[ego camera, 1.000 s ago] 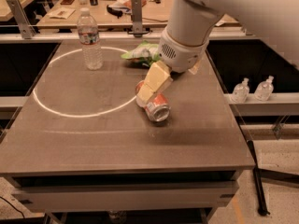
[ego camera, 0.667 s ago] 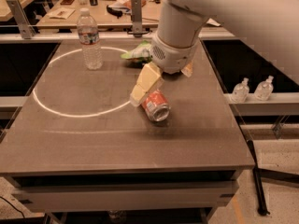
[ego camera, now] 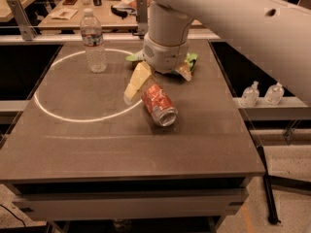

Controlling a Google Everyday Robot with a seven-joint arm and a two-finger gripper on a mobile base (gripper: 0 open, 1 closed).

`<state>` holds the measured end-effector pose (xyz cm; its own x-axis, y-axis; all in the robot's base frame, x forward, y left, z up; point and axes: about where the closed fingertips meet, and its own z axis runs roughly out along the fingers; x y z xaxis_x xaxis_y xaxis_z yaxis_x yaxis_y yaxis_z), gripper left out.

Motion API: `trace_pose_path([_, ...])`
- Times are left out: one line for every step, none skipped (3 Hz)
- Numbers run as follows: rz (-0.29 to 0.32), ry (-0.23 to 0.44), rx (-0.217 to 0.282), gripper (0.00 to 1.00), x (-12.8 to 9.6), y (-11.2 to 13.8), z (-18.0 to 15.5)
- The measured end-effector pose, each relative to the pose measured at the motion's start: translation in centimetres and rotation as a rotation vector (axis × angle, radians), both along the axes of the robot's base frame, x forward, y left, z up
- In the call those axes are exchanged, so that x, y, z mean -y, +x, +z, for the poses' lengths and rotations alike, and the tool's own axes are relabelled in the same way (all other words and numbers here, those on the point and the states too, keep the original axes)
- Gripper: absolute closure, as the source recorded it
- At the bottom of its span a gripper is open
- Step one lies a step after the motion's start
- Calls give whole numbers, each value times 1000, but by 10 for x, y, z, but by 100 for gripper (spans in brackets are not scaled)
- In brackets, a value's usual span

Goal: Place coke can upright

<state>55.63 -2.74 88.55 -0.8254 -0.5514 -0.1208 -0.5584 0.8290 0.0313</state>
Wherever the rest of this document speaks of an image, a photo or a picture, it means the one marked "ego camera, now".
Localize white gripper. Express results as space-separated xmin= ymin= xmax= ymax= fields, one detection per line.
xmin=123 ymin=34 xmax=192 ymax=105

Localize orange soda can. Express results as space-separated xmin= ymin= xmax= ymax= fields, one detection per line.
xmin=142 ymin=84 xmax=178 ymax=127

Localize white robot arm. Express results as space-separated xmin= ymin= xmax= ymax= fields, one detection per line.
xmin=135 ymin=0 xmax=311 ymax=106

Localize green chip bag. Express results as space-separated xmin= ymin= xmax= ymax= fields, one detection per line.
xmin=125 ymin=51 xmax=198 ymax=72

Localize black sunglasses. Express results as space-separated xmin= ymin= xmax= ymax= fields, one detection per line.
xmin=111 ymin=6 xmax=128 ymax=19

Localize clear plastic water bottle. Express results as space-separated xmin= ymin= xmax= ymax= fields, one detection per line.
xmin=80 ymin=8 xmax=107 ymax=73

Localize left clear sanitizer bottle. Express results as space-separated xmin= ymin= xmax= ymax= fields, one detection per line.
xmin=240 ymin=81 xmax=259 ymax=107

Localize clear sanitizer bottle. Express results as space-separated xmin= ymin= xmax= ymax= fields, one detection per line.
xmin=240 ymin=81 xmax=259 ymax=107
xmin=264 ymin=83 xmax=284 ymax=106

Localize right clear sanitizer bottle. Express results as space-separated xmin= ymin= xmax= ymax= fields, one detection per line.
xmin=264 ymin=83 xmax=284 ymax=106

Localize white card on desk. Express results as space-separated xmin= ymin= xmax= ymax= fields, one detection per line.
xmin=50 ymin=8 xmax=78 ymax=20

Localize brown wallet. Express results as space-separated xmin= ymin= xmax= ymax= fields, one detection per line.
xmin=63 ymin=0 xmax=78 ymax=6

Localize black leaning rod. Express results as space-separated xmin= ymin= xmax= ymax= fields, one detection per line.
xmin=257 ymin=146 xmax=281 ymax=225

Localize middle metal bracket post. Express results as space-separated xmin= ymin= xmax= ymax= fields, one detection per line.
xmin=135 ymin=0 xmax=148 ymax=39

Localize metal bracket post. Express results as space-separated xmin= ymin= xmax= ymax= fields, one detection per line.
xmin=135 ymin=0 xmax=148 ymax=39
xmin=7 ymin=0 xmax=37 ymax=41

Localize left metal bracket post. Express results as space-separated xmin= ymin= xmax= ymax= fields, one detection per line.
xmin=7 ymin=0 xmax=37 ymax=41

